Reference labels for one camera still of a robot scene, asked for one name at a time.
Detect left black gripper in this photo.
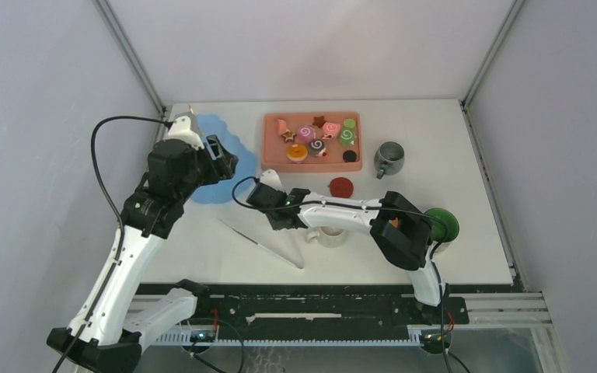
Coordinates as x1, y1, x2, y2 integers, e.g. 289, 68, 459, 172
175, 135, 238, 203

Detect metal serving tongs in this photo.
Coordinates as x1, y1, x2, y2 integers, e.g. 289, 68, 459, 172
218, 218, 305, 270

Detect blue three-tier cake stand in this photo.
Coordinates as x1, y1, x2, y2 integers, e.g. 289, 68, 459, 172
190, 113, 257, 204

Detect dark green ceramic mug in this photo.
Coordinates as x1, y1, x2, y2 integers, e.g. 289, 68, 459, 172
374, 141, 405, 180

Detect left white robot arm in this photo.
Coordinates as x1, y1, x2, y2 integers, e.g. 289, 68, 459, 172
47, 113, 238, 372

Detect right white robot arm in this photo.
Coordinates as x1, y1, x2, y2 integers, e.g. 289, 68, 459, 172
236, 169, 449, 323

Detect cream ceramic mug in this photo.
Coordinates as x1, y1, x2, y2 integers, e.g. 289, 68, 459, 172
305, 226, 348, 249

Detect orange glazed donut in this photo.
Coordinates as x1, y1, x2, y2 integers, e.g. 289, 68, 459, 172
285, 144, 309, 163

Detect red round coaster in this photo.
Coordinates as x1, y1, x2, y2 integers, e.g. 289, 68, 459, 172
328, 177, 354, 198

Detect pink dessert tray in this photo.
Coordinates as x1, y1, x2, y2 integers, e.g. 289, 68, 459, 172
261, 112, 362, 173

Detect brown swirl roll cake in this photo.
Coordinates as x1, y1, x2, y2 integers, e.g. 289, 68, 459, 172
306, 139, 328, 157

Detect iced star cookie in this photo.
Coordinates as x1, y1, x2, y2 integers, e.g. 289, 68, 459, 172
281, 130, 296, 143

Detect pink swirl roll cake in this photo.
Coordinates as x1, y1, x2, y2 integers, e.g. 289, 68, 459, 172
297, 125, 316, 144

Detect pink cake slice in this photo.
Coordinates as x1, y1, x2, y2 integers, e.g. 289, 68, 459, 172
276, 118, 289, 136

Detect black round cookie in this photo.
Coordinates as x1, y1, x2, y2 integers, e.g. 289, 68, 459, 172
342, 150, 358, 162

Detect light pink swirl roll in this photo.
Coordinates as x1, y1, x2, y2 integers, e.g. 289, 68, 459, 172
321, 122, 342, 140

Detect brown star cookie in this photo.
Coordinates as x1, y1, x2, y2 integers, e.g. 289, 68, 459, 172
312, 116, 326, 128

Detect green swirl roll cake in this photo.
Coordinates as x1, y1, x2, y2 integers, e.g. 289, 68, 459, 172
339, 127, 357, 147

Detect green round macaron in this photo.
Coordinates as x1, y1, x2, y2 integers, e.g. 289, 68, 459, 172
343, 118, 357, 129

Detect floral mug green inside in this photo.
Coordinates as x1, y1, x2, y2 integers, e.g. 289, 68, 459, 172
425, 207, 460, 254

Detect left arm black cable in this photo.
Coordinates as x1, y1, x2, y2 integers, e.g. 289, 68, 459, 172
56, 115, 246, 373

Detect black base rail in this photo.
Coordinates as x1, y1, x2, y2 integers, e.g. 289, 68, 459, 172
133, 281, 470, 343

